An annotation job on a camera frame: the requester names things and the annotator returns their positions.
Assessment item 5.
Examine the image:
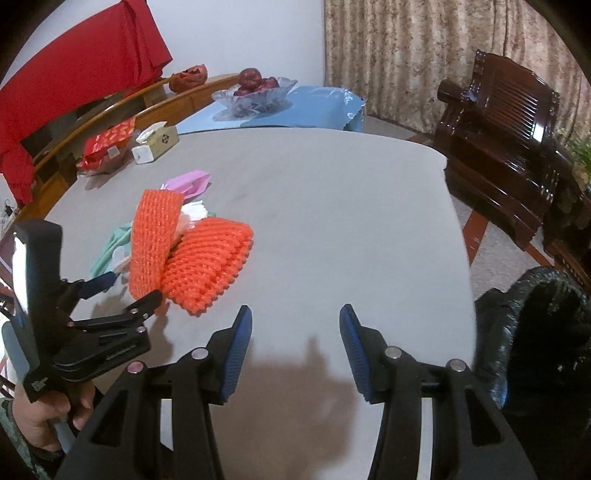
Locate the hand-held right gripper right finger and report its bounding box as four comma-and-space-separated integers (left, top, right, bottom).
338, 304, 539, 480

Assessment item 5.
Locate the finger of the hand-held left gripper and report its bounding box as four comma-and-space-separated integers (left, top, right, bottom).
69, 272, 118, 298
55, 290, 163, 374

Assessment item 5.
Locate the black trash bin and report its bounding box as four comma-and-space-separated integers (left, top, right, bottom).
473, 267, 591, 480

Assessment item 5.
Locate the glass fruit bowl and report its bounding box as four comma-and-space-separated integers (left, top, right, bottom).
211, 76, 299, 121

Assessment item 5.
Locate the pink wrapper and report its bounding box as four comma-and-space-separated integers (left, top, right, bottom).
160, 171, 213, 201

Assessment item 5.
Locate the person's left hand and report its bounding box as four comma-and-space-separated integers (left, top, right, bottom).
11, 381, 96, 452

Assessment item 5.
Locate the red bag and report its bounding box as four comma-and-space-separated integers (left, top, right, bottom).
168, 64, 209, 93

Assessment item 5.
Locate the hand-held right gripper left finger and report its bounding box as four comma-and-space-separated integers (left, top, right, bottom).
55, 305, 254, 480

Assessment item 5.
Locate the red cloth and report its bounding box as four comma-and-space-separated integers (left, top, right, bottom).
0, 0, 174, 206

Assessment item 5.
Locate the dark wooden armchair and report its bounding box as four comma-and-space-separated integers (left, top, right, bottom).
436, 51, 583, 252

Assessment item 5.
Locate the wooden cabinet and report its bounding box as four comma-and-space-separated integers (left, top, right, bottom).
14, 74, 243, 222

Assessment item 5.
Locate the beige patterned curtain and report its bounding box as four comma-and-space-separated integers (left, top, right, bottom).
323, 0, 591, 144

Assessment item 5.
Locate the white tissue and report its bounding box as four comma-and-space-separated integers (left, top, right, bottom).
173, 199, 208, 241

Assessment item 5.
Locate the black television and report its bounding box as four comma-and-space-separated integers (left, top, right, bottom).
18, 99, 116, 160

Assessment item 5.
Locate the blue tablecloth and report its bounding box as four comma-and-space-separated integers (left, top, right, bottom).
175, 84, 366, 134

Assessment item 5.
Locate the dark wooden side table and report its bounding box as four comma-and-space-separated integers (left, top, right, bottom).
542, 185, 591, 296

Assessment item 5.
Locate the glass dish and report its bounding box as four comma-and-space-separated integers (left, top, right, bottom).
76, 148, 134, 178

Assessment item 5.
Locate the red patterned packet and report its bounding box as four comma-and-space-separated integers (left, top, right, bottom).
76, 117, 138, 169

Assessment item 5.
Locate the person's left forearm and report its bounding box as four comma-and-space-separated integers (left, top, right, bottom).
0, 399, 63, 480

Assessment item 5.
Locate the white tissue box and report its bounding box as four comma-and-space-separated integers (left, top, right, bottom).
131, 121, 180, 164

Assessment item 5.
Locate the potted orchid plant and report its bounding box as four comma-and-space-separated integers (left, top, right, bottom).
566, 129, 591, 185

